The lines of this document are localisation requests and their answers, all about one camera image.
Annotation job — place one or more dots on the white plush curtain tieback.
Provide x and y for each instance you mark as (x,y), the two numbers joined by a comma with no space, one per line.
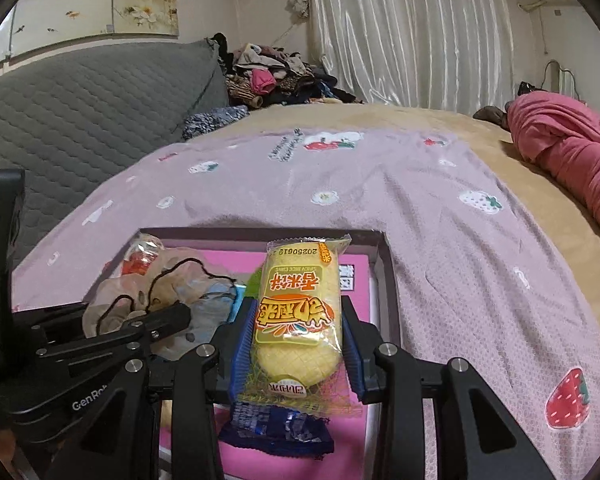
(298,6)

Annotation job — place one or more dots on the blue patterned cloth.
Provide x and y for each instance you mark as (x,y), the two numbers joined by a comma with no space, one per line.
(210,120)

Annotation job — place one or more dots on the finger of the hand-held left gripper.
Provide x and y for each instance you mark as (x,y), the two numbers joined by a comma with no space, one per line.
(50,317)
(165,317)

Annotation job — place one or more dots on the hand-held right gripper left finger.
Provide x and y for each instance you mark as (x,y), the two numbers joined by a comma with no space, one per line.
(242,355)

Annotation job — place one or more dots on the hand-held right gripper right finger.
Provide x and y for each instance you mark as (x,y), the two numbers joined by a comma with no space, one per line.
(354,360)

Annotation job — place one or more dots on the yellow rice cracker packet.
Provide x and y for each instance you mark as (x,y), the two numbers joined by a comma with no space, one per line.
(300,310)

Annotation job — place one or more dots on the blue snack packet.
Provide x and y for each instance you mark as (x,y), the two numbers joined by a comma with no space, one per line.
(275,430)

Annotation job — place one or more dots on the white sheer curtain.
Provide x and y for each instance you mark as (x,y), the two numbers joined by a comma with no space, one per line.
(405,35)

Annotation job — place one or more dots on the pink strawberry printed blanket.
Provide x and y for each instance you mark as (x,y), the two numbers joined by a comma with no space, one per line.
(455,285)

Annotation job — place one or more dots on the red jelly cup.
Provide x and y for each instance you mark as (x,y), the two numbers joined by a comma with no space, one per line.
(140,262)

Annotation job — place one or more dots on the oval vanity mirror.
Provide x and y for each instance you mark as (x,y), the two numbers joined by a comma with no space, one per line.
(566,80)

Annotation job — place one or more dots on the pink quilt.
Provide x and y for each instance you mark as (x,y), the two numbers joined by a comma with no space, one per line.
(565,145)

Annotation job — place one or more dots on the shallow dark cardboard box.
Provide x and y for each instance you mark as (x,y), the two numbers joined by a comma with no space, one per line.
(390,290)

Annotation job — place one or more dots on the dark brown cloth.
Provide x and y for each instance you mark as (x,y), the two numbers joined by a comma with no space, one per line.
(490,116)

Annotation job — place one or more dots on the grey quilted headboard cover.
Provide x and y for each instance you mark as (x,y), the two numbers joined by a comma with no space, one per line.
(105,110)

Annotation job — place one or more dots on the pink picture book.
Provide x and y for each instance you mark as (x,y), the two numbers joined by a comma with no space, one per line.
(280,467)

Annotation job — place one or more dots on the pile of clothes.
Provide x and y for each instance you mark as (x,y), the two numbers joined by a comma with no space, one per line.
(275,80)

